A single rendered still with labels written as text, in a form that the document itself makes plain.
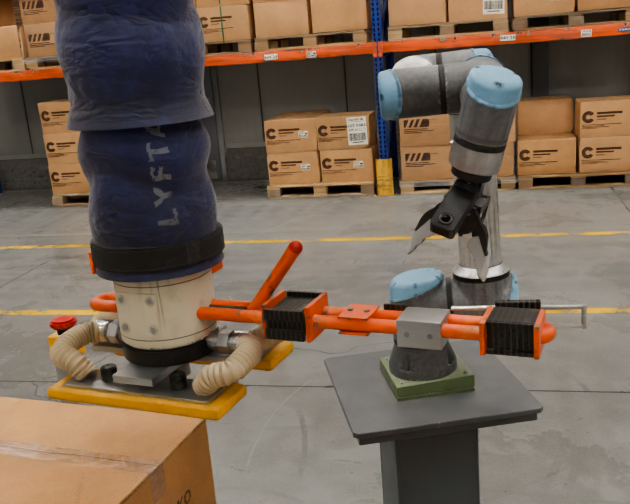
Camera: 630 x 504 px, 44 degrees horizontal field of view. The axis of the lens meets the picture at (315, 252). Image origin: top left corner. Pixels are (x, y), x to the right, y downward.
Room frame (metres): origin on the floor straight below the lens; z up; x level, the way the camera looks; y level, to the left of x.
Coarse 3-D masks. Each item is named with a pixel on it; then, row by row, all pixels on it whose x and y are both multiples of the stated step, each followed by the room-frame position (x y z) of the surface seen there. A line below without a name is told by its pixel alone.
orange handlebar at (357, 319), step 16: (96, 304) 1.34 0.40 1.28; (112, 304) 1.32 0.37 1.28; (224, 304) 1.27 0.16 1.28; (240, 304) 1.26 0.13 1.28; (352, 304) 1.19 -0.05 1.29; (224, 320) 1.23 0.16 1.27; (240, 320) 1.22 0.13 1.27; (256, 320) 1.20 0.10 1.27; (320, 320) 1.16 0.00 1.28; (336, 320) 1.15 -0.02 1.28; (352, 320) 1.14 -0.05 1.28; (368, 320) 1.13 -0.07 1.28; (384, 320) 1.12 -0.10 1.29; (448, 320) 1.11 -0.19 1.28; (464, 320) 1.11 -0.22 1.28; (480, 320) 1.10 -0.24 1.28; (448, 336) 1.08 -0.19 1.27; (464, 336) 1.06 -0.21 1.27; (544, 336) 1.02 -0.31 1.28
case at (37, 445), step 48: (0, 432) 1.53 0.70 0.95; (48, 432) 1.51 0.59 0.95; (96, 432) 1.49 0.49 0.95; (144, 432) 1.47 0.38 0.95; (192, 432) 1.46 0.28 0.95; (0, 480) 1.33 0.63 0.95; (48, 480) 1.31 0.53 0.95; (96, 480) 1.30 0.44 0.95; (144, 480) 1.29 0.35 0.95; (192, 480) 1.44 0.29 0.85
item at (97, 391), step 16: (96, 368) 1.31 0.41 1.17; (112, 368) 1.24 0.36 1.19; (64, 384) 1.25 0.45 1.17; (80, 384) 1.24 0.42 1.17; (96, 384) 1.23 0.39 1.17; (112, 384) 1.23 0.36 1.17; (128, 384) 1.22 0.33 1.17; (160, 384) 1.21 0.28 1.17; (176, 384) 1.18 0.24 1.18; (240, 384) 1.20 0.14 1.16; (80, 400) 1.22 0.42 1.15; (96, 400) 1.20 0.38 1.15; (112, 400) 1.19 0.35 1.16; (128, 400) 1.18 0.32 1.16; (144, 400) 1.17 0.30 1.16; (160, 400) 1.16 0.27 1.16; (176, 400) 1.16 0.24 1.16; (192, 400) 1.14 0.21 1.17; (208, 400) 1.14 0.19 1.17; (224, 400) 1.14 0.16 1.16; (192, 416) 1.13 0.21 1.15; (208, 416) 1.12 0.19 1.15
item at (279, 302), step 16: (272, 304) 1.21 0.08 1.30; (288, 304) 1.21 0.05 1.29; (304, 304) 1.21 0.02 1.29; (320, 304) 1.20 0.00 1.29; (272, 320) 1.18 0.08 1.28; (288, 320) 1.16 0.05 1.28; (304, 320) 1.16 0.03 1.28; (272, 336) 1.17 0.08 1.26; (288, 336) 1.16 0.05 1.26; (304, 336) 1.15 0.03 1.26
